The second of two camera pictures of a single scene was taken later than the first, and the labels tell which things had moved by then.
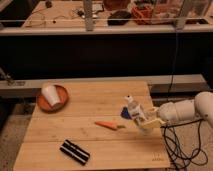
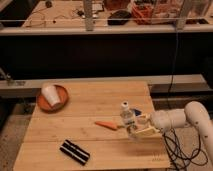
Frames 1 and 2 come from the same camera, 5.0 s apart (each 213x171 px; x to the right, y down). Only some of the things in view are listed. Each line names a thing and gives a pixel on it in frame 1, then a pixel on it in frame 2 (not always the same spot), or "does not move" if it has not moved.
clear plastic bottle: (136, 111) to (128, 118)
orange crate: (142, 14) does not move
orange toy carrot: (111, 125) does not move
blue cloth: (125, 113) to (137, 112)
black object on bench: (119, 18) does not move
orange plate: (44, 103) does not move
